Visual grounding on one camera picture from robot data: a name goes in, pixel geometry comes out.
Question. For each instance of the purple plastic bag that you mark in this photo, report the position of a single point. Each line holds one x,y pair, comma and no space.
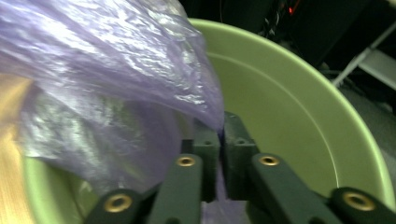
109,77

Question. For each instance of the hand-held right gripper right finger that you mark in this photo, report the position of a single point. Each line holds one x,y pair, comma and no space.
236,146

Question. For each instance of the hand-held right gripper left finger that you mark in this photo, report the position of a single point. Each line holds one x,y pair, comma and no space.
208,161

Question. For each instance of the large black equipment box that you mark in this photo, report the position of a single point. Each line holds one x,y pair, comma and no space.
327,34

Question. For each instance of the green plastic bin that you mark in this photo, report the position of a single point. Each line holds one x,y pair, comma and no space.
280,109

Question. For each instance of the white metal stand leg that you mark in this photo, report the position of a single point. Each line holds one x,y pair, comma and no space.
376,63

